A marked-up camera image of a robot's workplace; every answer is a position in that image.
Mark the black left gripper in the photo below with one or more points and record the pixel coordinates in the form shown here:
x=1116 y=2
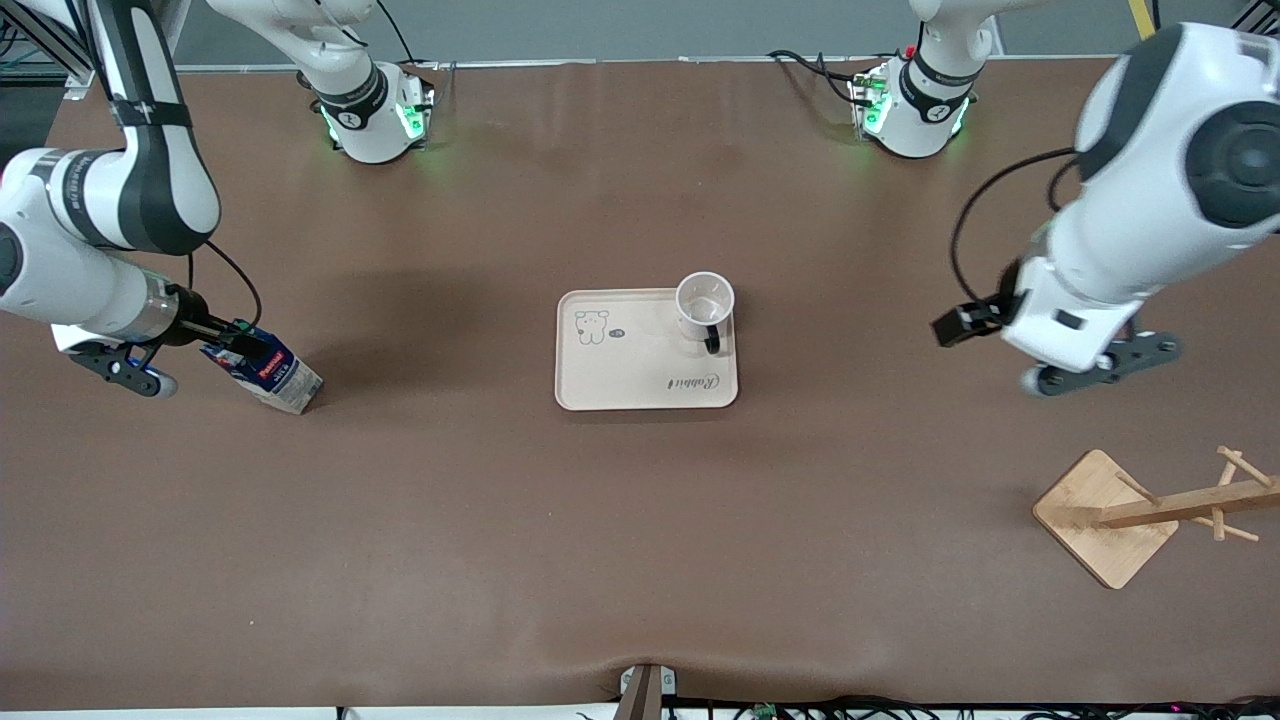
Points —
x=1004 y=306

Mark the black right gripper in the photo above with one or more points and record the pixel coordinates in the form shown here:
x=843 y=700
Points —
x=192 y=318

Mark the blue milk carton green cap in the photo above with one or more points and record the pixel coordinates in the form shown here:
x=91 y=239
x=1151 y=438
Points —
x=275 y=380

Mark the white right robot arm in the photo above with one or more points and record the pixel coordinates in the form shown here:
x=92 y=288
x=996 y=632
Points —
x=100 y=200

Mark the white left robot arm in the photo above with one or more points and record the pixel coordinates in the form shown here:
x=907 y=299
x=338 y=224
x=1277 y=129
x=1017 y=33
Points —
x=1150 y=200

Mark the cream tray with rabbit print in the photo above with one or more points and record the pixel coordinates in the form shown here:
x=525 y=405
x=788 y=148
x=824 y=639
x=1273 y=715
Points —
x=630 y=370

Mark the wooden mug stand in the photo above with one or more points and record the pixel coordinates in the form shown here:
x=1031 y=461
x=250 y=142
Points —
x=1100 y=530

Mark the small green circuit board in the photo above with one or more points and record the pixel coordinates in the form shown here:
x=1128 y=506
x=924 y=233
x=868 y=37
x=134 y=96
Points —
x=766 y=712

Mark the metal table edge bracket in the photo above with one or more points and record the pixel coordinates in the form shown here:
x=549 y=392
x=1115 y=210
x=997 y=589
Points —
x=645 y=695

